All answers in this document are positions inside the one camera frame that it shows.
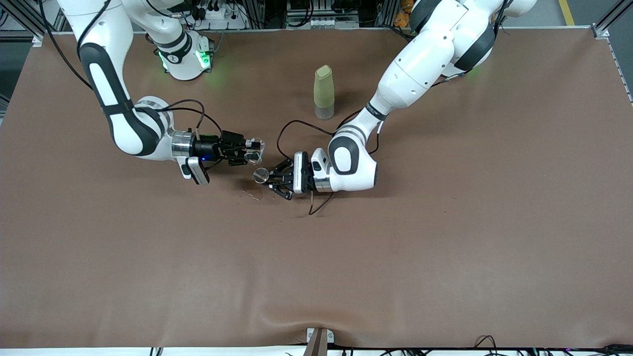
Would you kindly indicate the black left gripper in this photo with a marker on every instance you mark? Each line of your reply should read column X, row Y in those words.
column 285, row 179

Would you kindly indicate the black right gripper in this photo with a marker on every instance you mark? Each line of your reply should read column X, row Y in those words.
column 204, row 148

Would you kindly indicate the clear glass measuring cup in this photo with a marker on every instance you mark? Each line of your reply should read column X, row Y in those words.
column 256, row 157

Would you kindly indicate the steel double jigger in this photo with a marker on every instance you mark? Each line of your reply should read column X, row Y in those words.
column 260, row 175

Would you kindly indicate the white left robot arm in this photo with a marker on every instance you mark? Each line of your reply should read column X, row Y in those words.
column 420, row 64

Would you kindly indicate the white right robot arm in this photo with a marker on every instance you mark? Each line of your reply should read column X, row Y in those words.
column 128, row 133

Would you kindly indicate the brown liquid spill stain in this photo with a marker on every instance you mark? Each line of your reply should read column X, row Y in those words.
column 252, row 197

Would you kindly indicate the olive green bottle clear base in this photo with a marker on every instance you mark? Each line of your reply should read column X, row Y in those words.
column 324, row 91

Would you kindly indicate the brown table mat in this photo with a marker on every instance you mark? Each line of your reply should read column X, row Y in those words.
column 316, row 277

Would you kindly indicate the white power strip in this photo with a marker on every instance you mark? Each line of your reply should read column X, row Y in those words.
column 217, row 15

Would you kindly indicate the white terminal strip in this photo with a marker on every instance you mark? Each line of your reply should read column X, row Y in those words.
column 334, row 22

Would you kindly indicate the orange snack bag pile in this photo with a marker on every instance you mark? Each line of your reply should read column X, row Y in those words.
column 401, row 17

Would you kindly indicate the metal clamp bracket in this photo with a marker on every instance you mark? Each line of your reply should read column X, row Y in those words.
column 310, row 336

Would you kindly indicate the brown camera pole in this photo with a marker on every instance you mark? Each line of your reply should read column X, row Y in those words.
column 317, row 346

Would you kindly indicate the aluminium frame rail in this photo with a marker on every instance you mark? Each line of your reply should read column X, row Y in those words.
column 20, row 20
column 610, row 20

